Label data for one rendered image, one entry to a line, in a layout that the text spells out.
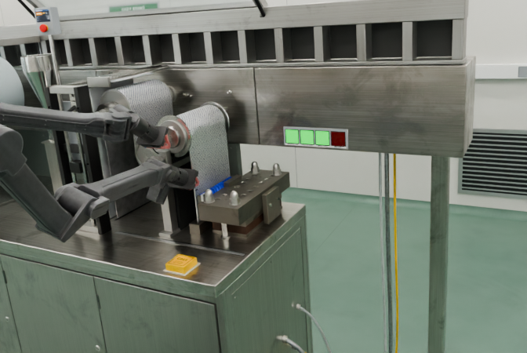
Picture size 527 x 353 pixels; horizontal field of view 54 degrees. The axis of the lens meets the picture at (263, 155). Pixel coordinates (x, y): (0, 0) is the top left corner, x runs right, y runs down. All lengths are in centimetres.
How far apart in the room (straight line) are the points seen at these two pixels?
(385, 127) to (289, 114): 36
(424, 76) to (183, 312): 106
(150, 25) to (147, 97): 36
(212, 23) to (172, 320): 108
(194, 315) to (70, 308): 57
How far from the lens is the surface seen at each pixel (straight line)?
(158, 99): 203
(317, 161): 457
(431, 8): 174
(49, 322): 222
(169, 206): 186
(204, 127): 186
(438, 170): 199
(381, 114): 181
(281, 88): 193
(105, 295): 191
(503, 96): 411
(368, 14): 179
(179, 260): 166
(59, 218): 125
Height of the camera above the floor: 166
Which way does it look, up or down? 16 degrees down
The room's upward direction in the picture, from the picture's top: 4 degrees counter-clockwise
